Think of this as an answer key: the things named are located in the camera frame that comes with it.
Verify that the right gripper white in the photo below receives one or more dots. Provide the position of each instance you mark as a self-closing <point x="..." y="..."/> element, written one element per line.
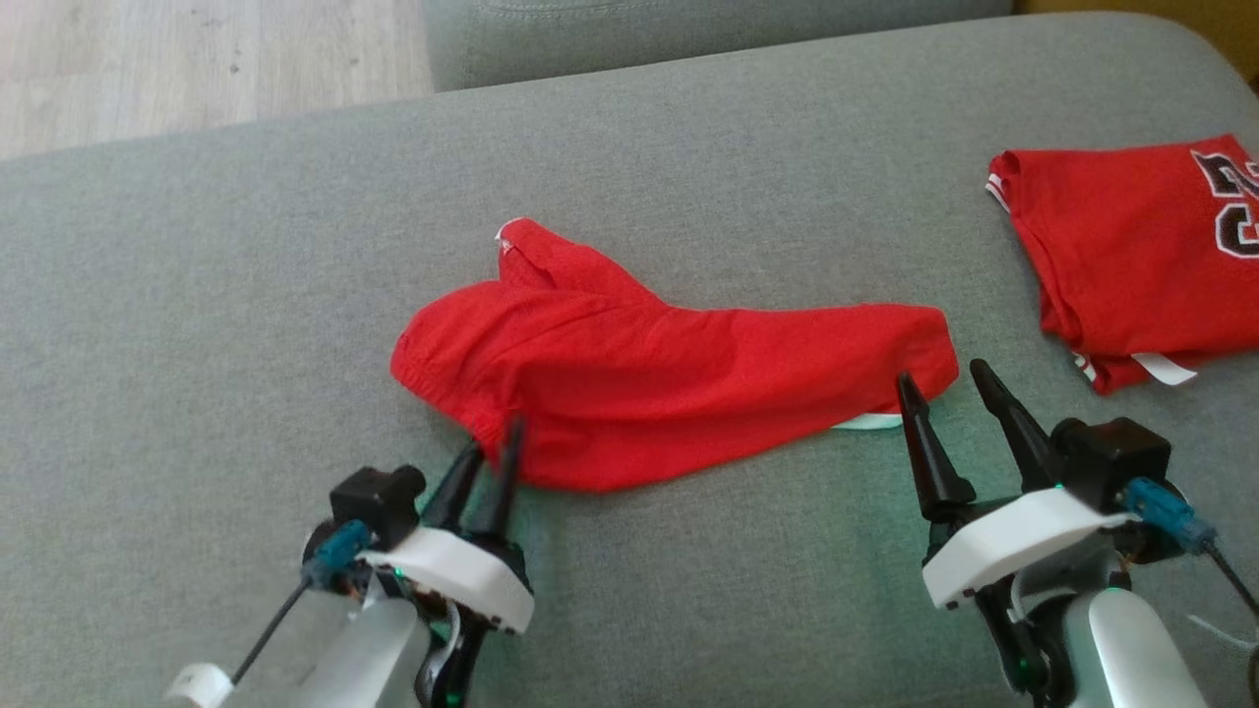
<point x="1013" y="536"/>

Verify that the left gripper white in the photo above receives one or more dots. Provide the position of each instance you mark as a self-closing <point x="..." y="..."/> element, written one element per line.
<point x="462" y="580"/>

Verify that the red mesh shorts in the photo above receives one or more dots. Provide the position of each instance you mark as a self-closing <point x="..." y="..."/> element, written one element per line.
<point x="639" y="383"/>

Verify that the red white basketball jersey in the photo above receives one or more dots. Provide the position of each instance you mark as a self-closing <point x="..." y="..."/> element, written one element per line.
<point x="1131" y="256"/>

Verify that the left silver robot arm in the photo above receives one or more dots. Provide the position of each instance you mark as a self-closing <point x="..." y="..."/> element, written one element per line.
<point x="364" y="654"/>

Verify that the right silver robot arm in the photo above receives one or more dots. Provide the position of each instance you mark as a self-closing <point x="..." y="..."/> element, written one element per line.
<point x="1131" y="649"/>

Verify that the large grey sofa seat cushion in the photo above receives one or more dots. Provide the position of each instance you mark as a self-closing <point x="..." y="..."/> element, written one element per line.
<point x="639" y="246"/>

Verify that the small grey sofa cushion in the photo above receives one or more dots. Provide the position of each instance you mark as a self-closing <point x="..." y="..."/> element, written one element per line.
<point x="689" y="39"/>

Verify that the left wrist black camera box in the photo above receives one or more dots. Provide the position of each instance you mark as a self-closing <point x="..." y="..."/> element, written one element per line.
<point x="379" y="501"/>

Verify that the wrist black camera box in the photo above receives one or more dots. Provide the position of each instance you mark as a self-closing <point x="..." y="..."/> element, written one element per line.
<point x="379" y="501"/>
<point x="1116" y="457"/>

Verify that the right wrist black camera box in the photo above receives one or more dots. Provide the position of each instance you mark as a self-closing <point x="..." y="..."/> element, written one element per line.
<point x="1116" y="457"/>

